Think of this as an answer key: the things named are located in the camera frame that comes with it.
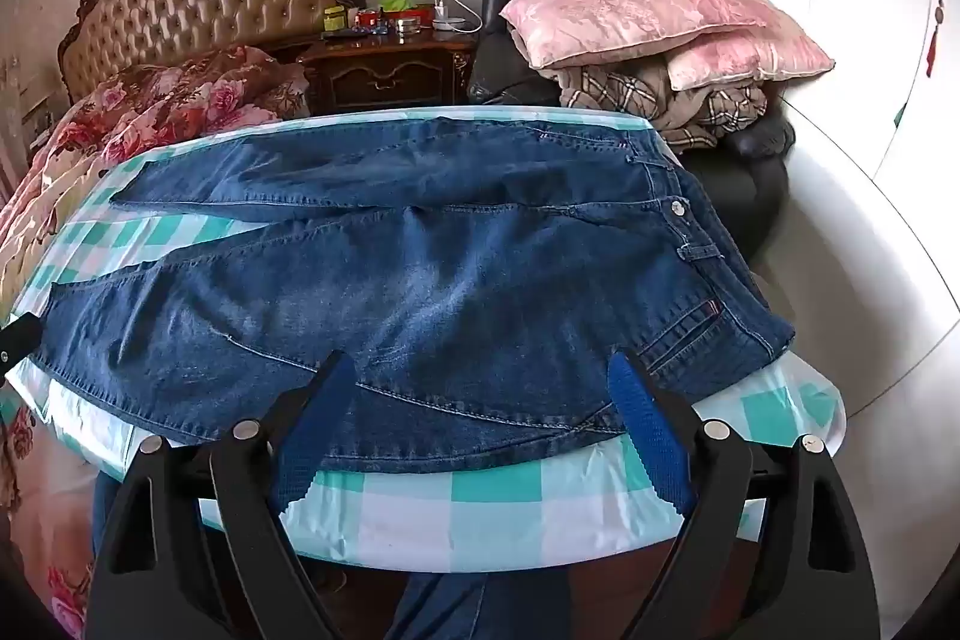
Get large pink pillow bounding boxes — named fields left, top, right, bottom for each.
left=500, top=0, right=790, bottom=73

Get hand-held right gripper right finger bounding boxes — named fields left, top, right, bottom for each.
left=606, top=347, right=878, bottom=640

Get blue denim pants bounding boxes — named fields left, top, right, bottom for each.
left=30, top=115, right=796, bottom=474

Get green white checked tablecloth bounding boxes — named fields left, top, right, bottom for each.
left=4, top=104, right=847, bottom=570

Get red tassel ornament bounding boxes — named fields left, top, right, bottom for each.
left=925, top=1, right=948, bottom=80

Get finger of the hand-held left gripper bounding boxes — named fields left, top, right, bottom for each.
left=0, top=314, right=44, bottom=378

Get small pink pillow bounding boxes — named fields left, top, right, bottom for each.
left=666, top=29, right=836, bottom=92

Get person's leg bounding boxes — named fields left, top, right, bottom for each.
left=386, top=569, right=520, bottom=640

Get black leather armchair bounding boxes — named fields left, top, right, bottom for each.
left=467, top=0, right=796, bottom=255

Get dark wooden nightstand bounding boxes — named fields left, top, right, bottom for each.
left=296, top=26, right=479, bottom=118

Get beige plaid blanket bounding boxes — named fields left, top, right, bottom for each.
left=559, top=59, right=771, bottom=155

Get white wardrobe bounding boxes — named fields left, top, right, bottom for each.
left=684, top=0, right=960, bottom=386

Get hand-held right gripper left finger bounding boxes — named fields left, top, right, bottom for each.
left=85, top=351, right=359, bottom=640

